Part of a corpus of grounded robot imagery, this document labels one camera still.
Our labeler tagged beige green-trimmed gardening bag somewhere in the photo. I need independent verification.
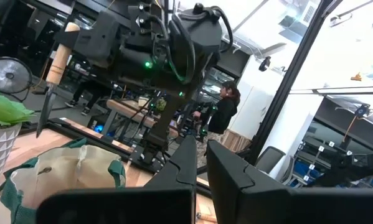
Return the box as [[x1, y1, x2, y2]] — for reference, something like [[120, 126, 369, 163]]
[[0, 136, 127, 224]]

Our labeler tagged black ceiling camera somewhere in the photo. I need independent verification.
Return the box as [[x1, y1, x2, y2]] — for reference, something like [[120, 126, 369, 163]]
[[258, 55, 272, 73]]

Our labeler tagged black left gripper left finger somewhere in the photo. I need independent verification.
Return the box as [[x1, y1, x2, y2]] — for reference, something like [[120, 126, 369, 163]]
[[35, 135, 198, 224]]

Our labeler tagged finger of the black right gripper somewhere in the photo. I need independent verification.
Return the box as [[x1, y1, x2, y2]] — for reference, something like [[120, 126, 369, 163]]
[[53, 29, 82, 48]]

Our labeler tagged wooden background table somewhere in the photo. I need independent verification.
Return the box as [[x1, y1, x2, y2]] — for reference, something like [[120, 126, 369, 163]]
[[106, 98, 179, 138]]

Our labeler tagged person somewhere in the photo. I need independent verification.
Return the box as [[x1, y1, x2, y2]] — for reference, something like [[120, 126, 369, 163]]
[[192, 80, 242, 167], [64, 79, 105, 117]]

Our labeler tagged round metal fan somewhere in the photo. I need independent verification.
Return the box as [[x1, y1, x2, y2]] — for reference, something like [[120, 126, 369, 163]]
[[0, 56, 34, 95]]

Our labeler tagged wooden-handled metal trowel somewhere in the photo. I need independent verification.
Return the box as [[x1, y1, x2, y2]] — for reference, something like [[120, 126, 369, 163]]
[[35, 21, 82, 139]]

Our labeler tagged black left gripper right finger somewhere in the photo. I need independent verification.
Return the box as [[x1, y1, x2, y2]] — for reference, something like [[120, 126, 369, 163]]
[[205, 139, 373, 224]]

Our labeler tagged grey office chair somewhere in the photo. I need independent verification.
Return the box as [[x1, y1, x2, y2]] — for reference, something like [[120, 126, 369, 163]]
[[254, 146, 295, 186]]

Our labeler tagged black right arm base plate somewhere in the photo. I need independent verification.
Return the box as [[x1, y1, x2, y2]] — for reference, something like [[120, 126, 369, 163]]
[[128, 142, 175, 174]]

